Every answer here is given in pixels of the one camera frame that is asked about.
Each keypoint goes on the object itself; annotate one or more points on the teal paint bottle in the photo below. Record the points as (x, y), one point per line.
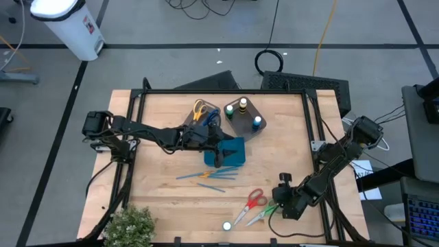
(227, 225)

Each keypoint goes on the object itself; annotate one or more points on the black edge clamp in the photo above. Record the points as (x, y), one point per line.
(177, 241)
(273, 241)

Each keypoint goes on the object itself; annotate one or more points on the white paper sheet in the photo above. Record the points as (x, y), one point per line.
(372, 195)

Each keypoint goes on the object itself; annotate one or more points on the blue plastic tray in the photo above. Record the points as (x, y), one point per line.
(236, 161)

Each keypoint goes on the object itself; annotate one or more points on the grey paint bottle bin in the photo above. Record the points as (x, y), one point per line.
(245, 130)

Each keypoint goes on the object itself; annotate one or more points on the yellow paint bottle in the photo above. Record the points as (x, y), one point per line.
(243, 104)

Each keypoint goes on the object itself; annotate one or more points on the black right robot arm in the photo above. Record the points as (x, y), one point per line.
(339, 154)

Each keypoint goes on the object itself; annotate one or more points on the grey translucent scissors bin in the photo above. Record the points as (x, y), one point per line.
(188, 121)

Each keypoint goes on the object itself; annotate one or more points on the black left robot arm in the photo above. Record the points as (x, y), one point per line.
(144, 132)

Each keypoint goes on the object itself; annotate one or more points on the white trash can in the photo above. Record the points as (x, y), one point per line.
(68, 27)

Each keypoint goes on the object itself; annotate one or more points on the green potted plant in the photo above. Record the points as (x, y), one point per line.
(130, 228)

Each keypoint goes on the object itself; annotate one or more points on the grey desk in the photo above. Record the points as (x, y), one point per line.
(422, 137)

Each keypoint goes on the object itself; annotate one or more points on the black desk device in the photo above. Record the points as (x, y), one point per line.
(432, 106)

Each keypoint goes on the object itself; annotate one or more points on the blue paint bottle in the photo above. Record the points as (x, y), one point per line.
(257, 123)

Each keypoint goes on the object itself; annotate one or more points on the black cart corner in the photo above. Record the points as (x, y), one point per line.
(4, 118)

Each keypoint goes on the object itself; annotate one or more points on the black computer case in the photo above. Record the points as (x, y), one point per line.
(302, 84)

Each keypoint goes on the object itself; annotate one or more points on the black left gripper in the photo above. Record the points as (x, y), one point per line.
(199, 137)

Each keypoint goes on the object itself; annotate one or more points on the blue backlit keyboard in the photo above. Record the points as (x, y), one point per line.
(423, 216)

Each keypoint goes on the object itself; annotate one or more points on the black flat panel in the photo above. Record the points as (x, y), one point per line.
(212, 82)

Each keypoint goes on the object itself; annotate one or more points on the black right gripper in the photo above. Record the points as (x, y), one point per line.
(289, 200)

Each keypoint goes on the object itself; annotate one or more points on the black metal table frame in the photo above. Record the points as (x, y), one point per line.
(223, 92)

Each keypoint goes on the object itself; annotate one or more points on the grey stand base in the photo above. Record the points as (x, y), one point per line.
(17, 77)

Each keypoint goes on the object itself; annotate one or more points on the green paint bottle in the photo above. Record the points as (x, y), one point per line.
(229, 110)

